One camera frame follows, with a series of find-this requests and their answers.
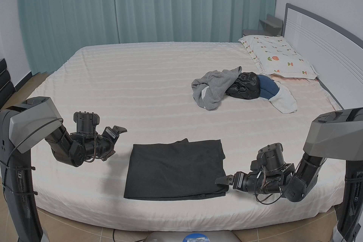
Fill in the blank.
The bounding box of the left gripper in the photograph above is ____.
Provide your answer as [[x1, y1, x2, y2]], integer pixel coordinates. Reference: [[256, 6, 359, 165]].
[[90, 126, 127, 162]]

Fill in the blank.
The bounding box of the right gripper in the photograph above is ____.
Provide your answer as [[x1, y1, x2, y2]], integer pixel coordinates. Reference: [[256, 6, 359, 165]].
[[233, 171, 264, 194]]

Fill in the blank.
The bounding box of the black T-shirt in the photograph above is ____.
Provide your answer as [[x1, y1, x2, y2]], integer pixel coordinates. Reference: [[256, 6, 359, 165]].
[[123, 138, 228, 201]]

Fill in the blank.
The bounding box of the bed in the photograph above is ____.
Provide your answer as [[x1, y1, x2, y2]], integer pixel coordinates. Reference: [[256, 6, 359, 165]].
[[6, 3, 363, 231]]

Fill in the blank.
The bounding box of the white garment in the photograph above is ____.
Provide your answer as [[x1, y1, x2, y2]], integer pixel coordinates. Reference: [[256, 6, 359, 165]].
[[268, 85, 298, 114]]

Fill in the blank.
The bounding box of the black shiny garment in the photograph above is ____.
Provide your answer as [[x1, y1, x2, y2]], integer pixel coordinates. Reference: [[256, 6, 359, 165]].
[[225, 71, 261, 100]]

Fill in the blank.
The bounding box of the dark blue garment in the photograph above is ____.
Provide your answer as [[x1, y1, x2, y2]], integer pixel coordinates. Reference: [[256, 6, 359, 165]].
[[258, 75, 281, 101]]

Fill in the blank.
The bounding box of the grey garment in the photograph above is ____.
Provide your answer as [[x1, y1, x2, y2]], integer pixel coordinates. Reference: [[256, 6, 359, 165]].
[[191, 66, 243, 111]]

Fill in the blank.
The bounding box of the black chest of drawers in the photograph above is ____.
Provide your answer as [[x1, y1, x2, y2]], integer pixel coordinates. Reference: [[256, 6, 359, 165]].
[[0, 58, 16, 109]]

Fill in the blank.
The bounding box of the white printed pillow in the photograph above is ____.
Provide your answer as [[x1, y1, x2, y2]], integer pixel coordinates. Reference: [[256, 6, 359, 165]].
[[238, 35, 318, 80]]

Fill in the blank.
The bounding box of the grey bedside table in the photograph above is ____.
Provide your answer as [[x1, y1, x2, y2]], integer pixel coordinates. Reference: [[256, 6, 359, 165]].
[[242, 14, 284, 37]]

